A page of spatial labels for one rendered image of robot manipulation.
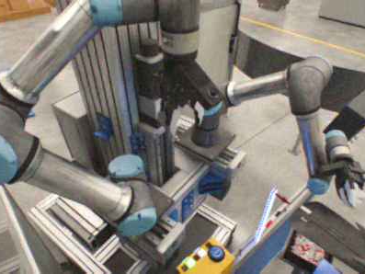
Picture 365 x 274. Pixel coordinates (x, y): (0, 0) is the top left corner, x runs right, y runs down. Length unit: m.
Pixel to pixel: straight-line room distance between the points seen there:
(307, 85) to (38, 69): 0.78
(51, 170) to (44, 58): 0.24
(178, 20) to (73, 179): 0.43
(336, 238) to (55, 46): 0.86
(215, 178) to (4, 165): 0.95
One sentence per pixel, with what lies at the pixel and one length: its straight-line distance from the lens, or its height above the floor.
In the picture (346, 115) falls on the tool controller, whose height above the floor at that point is 1.21.
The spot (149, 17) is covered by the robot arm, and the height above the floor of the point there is 1.76.
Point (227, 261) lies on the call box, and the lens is 0.92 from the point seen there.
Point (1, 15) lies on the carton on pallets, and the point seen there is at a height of 0.14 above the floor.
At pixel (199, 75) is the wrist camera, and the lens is 0.55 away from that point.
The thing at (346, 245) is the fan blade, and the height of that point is 1.19.
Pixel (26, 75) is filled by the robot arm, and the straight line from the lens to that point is 0.68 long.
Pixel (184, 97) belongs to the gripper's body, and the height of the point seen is 1.59.
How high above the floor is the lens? 1.90
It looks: 41 degrees down
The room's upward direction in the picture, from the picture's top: straight up
